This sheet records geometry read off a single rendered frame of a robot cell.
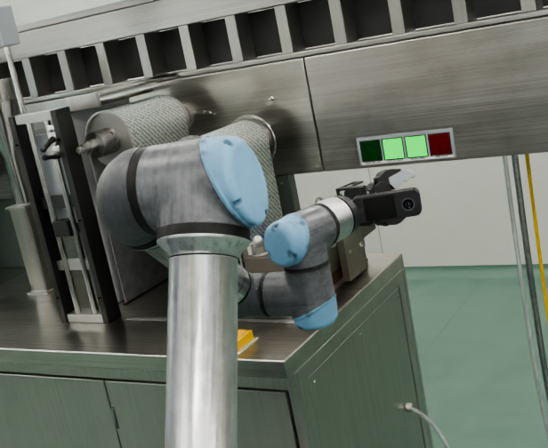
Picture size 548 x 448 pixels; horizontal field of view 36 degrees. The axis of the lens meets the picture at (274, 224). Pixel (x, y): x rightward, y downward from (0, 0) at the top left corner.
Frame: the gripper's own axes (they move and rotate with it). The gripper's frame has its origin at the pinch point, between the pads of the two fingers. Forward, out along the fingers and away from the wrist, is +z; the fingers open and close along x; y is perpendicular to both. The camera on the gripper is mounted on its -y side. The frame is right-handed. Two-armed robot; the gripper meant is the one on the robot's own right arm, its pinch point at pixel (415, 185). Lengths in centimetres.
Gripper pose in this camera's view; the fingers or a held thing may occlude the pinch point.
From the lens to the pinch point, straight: 155.5
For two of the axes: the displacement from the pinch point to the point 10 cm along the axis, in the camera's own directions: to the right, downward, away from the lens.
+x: 2.2, 9.6, 2.0
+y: -7.0, 0.1, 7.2
